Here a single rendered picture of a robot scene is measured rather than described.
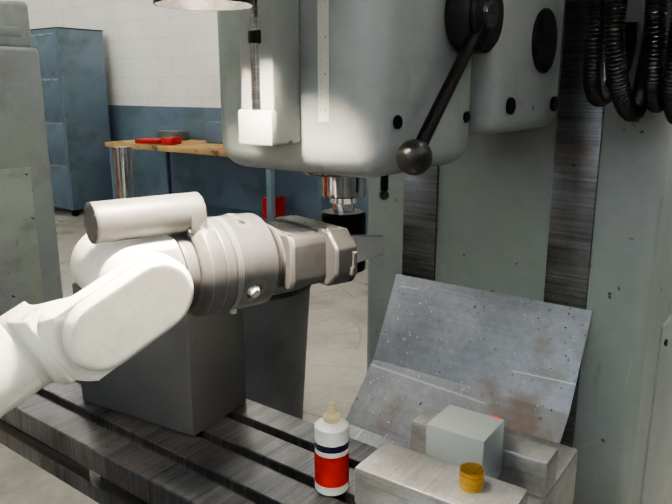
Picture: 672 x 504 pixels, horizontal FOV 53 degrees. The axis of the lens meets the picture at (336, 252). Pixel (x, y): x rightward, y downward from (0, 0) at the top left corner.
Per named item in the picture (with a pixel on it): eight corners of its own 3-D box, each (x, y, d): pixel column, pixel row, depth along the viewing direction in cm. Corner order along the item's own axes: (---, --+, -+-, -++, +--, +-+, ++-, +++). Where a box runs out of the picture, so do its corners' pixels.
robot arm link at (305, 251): (359, 212, 63) (249, 226, 56) (357, 309, 66) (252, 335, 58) (284, 195, 73) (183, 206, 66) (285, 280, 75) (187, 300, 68)
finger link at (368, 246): (379, 258, 71) (332, 267, 68) (379, 228, 71) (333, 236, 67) (389, 261, 70) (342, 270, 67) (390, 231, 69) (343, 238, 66)
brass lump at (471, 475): (477, 496, 59) (478, 478, 59) (454, 488, 61) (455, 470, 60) (487, 484, 61) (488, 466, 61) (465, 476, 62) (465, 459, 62)
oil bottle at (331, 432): (335, 501, 77) (335, 413, 75) (307, 489, 80) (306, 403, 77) (355, 485, 80) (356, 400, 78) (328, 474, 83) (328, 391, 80)
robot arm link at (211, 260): (241, 324, 60) (116, 353, 53) (187, 290, 68) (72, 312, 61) (241, 199, 57) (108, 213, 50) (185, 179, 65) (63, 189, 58)
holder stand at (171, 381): (193, 438, 91) (185, 297, 86) (81, 401, 102) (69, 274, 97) (247, 403, 101) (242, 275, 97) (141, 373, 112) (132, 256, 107)
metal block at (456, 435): (480, 498, 64) (484, 441, 62) (424, 478, 67) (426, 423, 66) (501, 473, 68) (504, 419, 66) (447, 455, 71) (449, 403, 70)
